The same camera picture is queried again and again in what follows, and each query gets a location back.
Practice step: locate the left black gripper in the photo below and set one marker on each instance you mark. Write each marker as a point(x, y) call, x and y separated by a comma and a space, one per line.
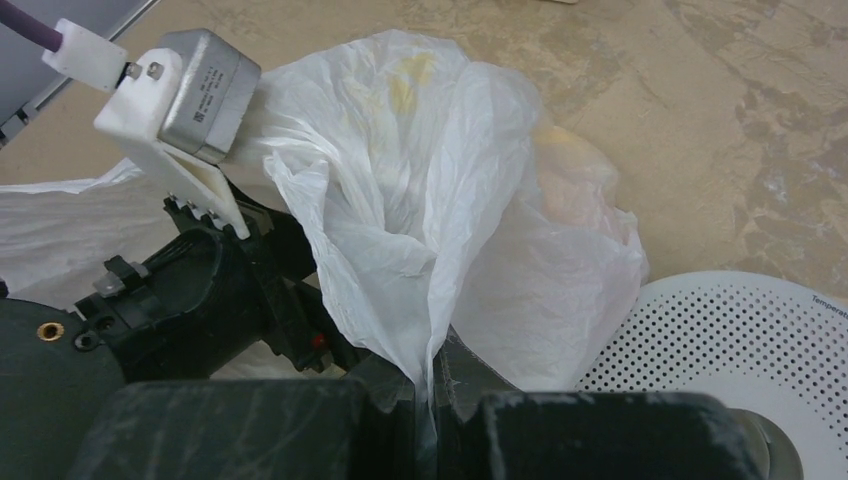
point(208, 295)

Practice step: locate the white filament spool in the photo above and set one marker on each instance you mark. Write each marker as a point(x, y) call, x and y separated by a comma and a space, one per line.
point(751, 341)

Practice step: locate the white plastic bag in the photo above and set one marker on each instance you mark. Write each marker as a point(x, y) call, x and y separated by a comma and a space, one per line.
point(434, 192)

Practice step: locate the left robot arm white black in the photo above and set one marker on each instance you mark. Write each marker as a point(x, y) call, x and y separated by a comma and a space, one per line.
point(50, 392)

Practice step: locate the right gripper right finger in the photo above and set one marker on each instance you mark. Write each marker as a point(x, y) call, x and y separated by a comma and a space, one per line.
point(488, 429)

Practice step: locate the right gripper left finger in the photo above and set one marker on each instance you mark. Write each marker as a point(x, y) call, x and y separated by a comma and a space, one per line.
point(359, 426)

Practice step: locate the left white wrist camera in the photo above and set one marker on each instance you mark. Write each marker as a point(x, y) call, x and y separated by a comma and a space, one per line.
point(178, 120)

